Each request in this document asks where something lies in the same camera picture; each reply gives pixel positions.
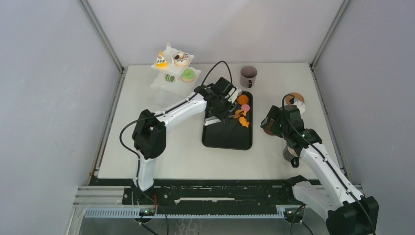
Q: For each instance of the grey mug white inside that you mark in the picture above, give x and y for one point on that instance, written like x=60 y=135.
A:
x=291 y=156

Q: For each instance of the yellow cake slice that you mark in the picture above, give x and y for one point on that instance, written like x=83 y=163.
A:
x=161 y=61

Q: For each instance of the green frosted donut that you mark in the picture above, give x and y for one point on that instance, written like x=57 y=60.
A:
x=188 y=75

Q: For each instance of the white three-tier dessert stand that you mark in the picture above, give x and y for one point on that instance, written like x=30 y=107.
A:
x=175 y=76

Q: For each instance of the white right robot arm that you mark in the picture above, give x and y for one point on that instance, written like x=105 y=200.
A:
x=344 y=208

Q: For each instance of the black serving tray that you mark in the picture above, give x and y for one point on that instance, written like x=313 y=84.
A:
x=231 y=134

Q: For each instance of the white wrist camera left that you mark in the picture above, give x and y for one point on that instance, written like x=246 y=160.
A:
x=237 y=91

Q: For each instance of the white chocolate drizzle donut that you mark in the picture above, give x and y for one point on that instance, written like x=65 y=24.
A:
x=181 y=59

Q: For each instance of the brown round coaster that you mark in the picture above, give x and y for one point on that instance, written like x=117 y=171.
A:
x=268 y=131

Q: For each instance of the dark purple mug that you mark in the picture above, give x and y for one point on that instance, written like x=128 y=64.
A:
x=248 y=76

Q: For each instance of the green layered cake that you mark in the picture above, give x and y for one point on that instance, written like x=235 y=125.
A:
x=169 y=78

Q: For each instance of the pink macaron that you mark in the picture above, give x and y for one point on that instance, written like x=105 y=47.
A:
x=245 y=107

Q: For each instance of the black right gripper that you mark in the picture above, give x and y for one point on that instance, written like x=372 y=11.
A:
x=272 y=114

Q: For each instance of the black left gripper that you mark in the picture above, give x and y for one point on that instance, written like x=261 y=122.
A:
x=222 y=115

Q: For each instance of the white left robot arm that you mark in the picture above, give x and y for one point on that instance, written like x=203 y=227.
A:
x=149 y=135

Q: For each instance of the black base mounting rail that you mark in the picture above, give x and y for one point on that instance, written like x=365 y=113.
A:
x=208 y=197

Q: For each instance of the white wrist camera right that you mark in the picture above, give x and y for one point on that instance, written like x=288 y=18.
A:
x=300 y=105

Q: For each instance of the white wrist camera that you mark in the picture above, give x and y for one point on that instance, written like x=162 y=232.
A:
x=237 y=91
x=300 y=105

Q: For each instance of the orange fish pastry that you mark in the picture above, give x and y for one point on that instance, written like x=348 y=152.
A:
x=244 y=122
x=239 y=113

